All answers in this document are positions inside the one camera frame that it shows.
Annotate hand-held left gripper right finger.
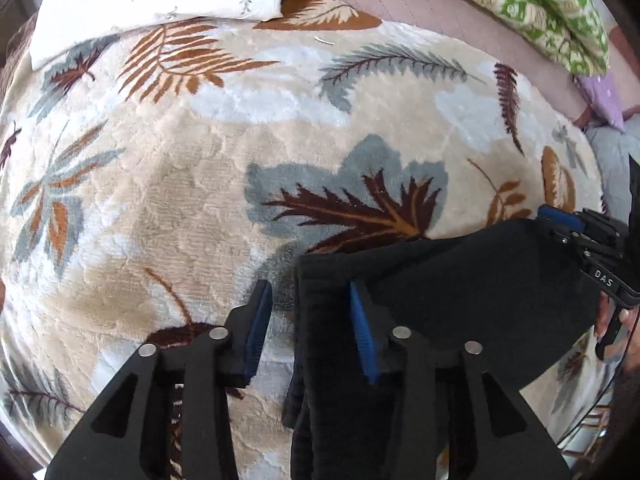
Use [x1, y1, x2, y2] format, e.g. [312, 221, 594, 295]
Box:
[349, 281, 572, 480]

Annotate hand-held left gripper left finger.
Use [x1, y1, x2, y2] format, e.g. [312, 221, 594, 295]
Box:
[45, 280, 274, 480]

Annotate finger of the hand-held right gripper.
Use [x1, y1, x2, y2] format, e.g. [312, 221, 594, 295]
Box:
[537, 204, 587, 247]

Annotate black pants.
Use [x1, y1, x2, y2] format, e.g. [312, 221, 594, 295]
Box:
[281, 217, 603, 480]

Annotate person's right hand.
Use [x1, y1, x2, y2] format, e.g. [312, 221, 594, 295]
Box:
[594, 294, 640, 361]

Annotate grey quilted cloth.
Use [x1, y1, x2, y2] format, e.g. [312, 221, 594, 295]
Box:
[585, 112, 640, 221]

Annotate purple pillow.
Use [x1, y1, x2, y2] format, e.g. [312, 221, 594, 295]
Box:
[572, 70, 628, 133]

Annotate leaf printed plush blanket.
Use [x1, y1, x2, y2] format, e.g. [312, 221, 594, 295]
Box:
[0, 0, 608, 480]

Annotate white sprig print pillow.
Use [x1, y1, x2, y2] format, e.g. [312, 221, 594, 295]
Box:
[30, 0, 286, 71]

